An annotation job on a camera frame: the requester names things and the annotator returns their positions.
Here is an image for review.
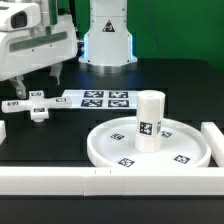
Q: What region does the white round table top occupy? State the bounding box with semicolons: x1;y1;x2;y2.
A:
87;117;211;170

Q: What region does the white front fence bar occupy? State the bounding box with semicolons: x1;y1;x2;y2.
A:
0;167;224;196

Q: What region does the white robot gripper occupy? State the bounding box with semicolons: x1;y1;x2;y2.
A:
0;14;77;99

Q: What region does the white left fence bar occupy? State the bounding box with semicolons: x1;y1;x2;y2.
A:
0;120;6;145

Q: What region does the white right fence bar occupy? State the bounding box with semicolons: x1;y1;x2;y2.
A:
201;122;224;168

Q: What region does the white cross-shaped table base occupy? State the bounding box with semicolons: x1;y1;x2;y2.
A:
1;90;72;122

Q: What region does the white marker tag sheet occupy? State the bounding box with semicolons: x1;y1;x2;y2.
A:
63;90;138;110

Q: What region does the white fence bar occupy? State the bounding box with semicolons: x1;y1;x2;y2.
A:
201;122;224;168
0;120;6;145
0;167;224;196

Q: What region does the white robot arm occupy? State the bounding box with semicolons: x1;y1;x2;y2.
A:
0;0;137;99

